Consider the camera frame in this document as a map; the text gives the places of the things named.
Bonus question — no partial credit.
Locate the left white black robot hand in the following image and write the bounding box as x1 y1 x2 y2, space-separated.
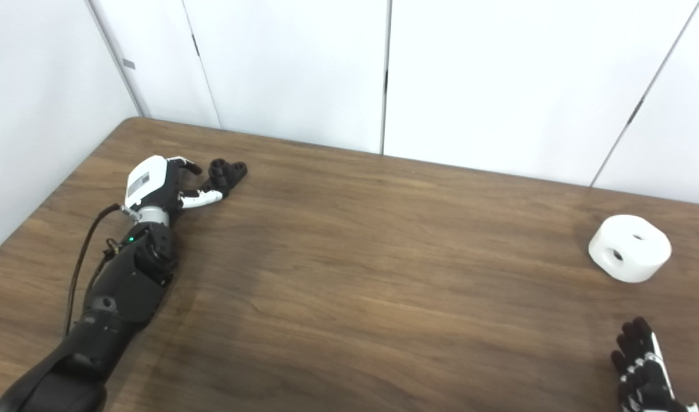
124 155 224 212

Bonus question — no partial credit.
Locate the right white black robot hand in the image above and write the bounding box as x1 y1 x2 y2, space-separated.
610 316 699 412

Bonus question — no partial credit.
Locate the black flanged holder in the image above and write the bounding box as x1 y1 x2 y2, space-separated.
200 159 248 200

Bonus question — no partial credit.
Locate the round white piece with holes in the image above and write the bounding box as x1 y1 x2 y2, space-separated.
588 215 673 283

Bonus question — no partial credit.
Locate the thin black left arm wire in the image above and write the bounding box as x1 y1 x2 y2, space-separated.
86 237 121 298

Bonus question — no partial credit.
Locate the thick black left wrist cable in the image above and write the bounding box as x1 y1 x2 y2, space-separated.
63 203 138 338

